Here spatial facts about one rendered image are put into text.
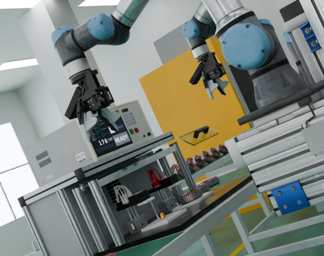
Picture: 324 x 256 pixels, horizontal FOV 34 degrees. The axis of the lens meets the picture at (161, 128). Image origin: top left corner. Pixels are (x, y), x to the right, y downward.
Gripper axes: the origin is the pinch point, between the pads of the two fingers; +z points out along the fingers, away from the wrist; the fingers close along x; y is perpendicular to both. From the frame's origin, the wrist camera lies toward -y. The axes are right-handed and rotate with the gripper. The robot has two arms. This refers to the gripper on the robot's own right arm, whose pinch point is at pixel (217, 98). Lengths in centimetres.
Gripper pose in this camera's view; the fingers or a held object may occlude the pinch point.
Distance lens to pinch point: 237.9
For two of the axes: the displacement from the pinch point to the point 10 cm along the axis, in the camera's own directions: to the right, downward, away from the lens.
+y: 7.7, -3.7, -5.2
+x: 4.8, -1.8, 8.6
